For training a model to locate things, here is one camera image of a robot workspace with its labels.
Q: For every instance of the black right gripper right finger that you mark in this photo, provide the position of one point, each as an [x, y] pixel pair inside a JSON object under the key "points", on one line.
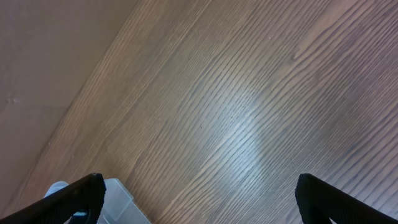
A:
{"points": [[321, 203]]}

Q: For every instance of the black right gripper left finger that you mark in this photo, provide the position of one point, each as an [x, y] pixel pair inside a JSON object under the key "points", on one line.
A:
{"points": [[79, 202]]}

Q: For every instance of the clear plastic storage bin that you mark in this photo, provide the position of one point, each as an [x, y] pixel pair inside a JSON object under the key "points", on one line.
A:
{"points": [[119, 206]]}

